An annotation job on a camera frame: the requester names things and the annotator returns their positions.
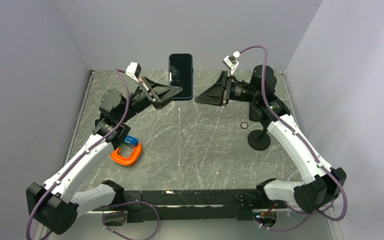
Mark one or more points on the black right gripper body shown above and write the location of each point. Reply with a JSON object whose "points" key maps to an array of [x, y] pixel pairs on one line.
{"points": [[241, 92]]}

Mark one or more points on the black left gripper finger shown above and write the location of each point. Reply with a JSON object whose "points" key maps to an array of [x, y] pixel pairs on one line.
{"points": [[163, 95], [154, 87]]}

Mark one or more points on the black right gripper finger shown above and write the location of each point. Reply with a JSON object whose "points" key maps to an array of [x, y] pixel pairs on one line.
{"points": [[211, 97], [217, 89]]}

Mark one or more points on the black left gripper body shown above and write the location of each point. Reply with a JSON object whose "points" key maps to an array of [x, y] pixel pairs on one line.
{"points": [[140, 101]]}

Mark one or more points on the blue phone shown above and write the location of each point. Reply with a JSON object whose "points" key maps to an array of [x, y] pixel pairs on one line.
{"points": [[181, 73]]}

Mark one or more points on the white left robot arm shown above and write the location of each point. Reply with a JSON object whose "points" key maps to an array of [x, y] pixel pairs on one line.
{"points": [[57, 202]]}

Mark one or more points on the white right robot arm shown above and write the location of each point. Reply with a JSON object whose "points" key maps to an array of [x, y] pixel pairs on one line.
{"points": [[321, 183]]}

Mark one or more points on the round poker chip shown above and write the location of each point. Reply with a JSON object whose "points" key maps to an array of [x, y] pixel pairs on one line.
{"points": [[244, 125]]}

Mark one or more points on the blue toy brick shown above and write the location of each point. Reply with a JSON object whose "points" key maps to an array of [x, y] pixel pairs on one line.
{"points": [[130, 141]]}

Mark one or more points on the black microphone stand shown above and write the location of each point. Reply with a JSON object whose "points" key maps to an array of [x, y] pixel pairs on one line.
{"points": [[259, 139]]}

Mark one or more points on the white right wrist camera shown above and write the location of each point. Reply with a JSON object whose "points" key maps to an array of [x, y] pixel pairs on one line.
{"points": [[231, 62]]}

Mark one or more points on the orange ring toy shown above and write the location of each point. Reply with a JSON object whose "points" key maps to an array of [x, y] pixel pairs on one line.
{"points": [[126, 154]]}

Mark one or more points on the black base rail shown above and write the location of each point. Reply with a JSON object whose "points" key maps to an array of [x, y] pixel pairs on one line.
{"points": [[150, 205]]}

